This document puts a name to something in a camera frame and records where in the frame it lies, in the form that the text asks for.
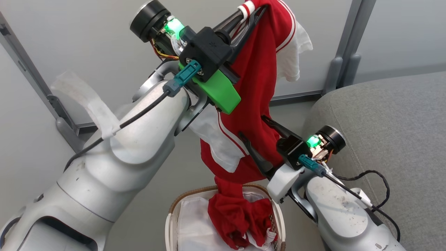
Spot red and white garment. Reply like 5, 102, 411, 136
189, 0, 313, 251

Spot grey fabric sofa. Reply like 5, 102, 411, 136
301, 71, 446, 251

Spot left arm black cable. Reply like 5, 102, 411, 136
64, 60, 202, 172

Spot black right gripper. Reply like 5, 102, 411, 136
238, 115, 346, 177

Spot woven laundry basket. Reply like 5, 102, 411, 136
164, 184, 287, 251

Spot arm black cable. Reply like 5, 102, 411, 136
64, 60, 202, 172
298, 154, 401, 243

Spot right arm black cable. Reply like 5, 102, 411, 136
298, 154, 401, 243

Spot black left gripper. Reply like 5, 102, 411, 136
129, 0, 269, 83

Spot white tape strap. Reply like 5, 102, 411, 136
51, 71, 121, 140

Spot grey metal frame post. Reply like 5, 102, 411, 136
0, 12, 86, 154
323, 0, 377, 95

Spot thin braided black cable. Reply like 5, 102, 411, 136
336, 170, 390, 211

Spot white basket liner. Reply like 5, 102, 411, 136
177, 191, 276, 251

